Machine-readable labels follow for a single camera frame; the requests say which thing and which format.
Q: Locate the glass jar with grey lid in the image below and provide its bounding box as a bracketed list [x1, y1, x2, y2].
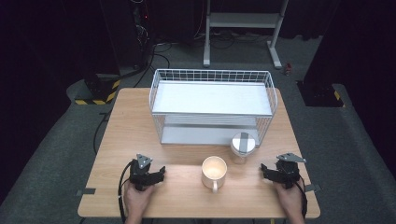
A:
[230, 132, 257, 165]

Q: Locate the black floor cable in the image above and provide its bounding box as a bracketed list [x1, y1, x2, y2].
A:
[133, 43, 173, 89]

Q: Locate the white ceramic cup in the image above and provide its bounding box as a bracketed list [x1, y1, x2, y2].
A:
[200, 155, 229, 194]

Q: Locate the white wire shelf rack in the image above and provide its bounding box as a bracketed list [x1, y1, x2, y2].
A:
[148, 68, 279, 147]

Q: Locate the dark equipment stand with wires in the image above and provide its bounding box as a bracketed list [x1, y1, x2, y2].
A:
[130, 0, 157, 70]

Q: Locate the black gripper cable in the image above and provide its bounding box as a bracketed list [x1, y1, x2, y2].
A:
[117, 160, 135, 224]
[293, 178, 309, 219]

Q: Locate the white metal stand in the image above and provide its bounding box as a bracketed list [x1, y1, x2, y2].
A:
[202, 0, 290, 70]

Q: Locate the tangle of floor cables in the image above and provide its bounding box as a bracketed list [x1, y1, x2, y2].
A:
[192, 28, 273, 50]

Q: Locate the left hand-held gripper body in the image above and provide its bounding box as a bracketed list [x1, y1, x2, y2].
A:
[128, 153, 157, 191]

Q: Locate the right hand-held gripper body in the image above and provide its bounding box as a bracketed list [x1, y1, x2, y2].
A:
[273, 151, 307, 190]

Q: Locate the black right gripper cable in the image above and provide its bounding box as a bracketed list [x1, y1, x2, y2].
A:
[293, 178, 309, 219]

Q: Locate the grey tape strip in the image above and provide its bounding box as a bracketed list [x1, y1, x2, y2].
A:
[304, 183, 322, 193]
[76, 188, 97, 197]

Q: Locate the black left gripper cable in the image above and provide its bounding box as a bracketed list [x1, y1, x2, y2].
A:
[117, 160, 135, 224]

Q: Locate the black yellow striped base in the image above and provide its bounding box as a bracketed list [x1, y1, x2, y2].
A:
[296, 80, 347, 108]
[74, 73, 121, 106]

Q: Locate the person's left hand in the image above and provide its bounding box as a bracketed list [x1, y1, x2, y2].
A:
[123, 179, 156, 219]

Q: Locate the person's right hand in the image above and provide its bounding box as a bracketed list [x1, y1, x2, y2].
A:
[273, 178, 304, 219]

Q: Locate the thin black cable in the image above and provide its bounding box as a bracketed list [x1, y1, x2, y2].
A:
[92, 109, 114, 155]

